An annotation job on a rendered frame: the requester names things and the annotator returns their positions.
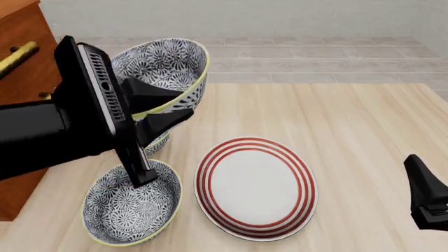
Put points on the white plate with red rings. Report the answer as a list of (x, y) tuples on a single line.
[(257, 187)]

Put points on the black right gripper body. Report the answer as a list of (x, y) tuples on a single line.
[(434, 218)]

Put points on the black patterned bowl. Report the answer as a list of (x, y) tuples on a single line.
[(158, 147), (133, 207), (164, 60)]

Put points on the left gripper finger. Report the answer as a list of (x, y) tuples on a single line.
[(147, 95), (159, 123)]

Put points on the wooden cabinet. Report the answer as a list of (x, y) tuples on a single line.
[(21, 34)]

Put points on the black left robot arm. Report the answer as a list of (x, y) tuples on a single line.
[(31, 134)]

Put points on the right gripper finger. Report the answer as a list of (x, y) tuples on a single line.
[(425, 183)]

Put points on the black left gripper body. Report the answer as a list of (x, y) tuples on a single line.
[(105, 89)]

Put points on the wooden cabinet drawer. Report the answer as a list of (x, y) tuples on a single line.
[(38, 68)]

